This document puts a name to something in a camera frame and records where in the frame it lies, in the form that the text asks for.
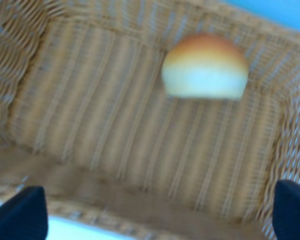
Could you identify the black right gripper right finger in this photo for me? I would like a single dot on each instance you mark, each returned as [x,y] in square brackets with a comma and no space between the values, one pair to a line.
[286,210]

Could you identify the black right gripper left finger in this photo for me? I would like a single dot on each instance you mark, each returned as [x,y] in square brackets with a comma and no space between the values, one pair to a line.
[25,216]

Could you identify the brown bread bun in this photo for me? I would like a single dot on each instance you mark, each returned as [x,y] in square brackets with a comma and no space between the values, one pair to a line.
[205,66]

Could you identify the tan wicker basket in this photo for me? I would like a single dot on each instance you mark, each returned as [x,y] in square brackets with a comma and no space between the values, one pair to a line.
[84,114]

